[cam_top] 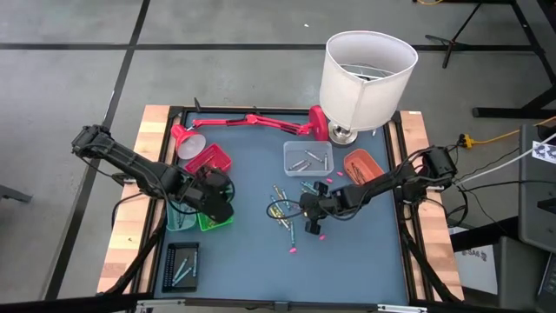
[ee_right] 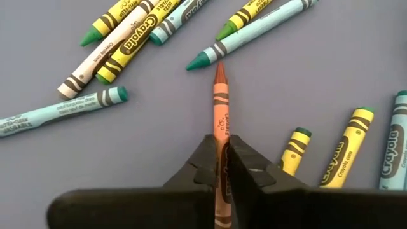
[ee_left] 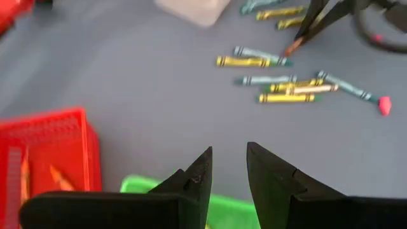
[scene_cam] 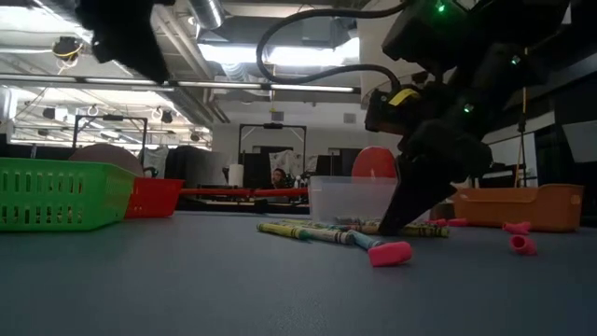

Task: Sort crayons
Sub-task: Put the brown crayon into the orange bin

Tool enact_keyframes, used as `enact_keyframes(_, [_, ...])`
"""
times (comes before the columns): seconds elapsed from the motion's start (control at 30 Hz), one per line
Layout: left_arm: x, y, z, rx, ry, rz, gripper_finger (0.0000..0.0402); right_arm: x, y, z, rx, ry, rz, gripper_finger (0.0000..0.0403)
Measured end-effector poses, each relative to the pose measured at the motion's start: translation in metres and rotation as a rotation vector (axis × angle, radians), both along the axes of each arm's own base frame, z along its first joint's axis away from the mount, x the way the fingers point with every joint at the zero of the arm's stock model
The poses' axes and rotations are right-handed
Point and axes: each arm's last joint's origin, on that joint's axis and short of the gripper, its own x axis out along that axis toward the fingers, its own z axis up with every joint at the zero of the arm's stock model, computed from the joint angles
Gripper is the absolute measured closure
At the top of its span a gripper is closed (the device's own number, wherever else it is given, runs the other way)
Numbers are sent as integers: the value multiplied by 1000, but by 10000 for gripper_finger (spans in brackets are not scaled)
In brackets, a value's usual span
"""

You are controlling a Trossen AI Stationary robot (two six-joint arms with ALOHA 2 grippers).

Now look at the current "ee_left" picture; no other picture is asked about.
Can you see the green plastic basket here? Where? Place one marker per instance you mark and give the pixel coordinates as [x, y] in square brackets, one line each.
[136, 184]

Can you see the pink cap eraser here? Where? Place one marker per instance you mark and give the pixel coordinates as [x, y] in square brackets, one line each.
[376, 38]
[385, 106]

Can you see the brown crayon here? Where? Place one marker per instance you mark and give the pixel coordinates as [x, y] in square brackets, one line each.
[292, 47]

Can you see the clear plastic container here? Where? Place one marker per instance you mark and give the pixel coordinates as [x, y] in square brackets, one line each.
[197, 12]

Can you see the red plastic basket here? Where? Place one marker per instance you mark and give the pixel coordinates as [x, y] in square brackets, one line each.
[63, 143]

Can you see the white crayon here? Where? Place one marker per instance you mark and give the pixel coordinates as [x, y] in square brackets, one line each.
[318, 89]

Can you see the orange crayon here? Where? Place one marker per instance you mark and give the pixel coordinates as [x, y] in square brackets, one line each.
[25, 175]
[62, 178]

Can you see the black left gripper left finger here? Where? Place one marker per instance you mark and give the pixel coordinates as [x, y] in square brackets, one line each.
[127, 210]

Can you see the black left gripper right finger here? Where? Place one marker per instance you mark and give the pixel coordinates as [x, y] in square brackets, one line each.
[302, 206]

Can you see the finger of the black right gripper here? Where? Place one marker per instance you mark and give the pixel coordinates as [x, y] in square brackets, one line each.
[313, 12]
[337, 12]

